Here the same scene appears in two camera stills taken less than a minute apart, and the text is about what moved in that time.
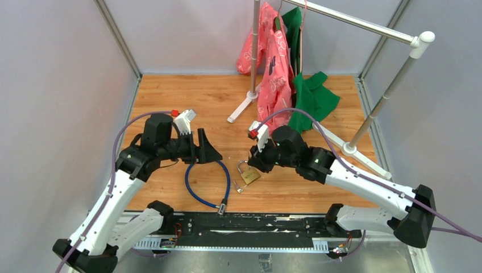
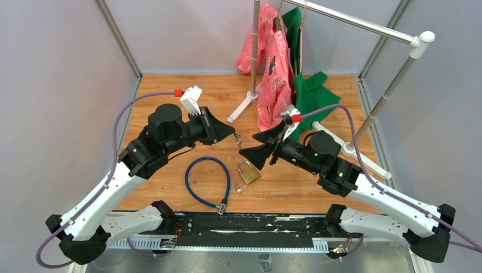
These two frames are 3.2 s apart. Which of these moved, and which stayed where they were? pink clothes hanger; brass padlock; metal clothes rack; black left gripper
Moved: black left gripper
Stayed: metal clothes rack; pink clothes hanger; brass padlock
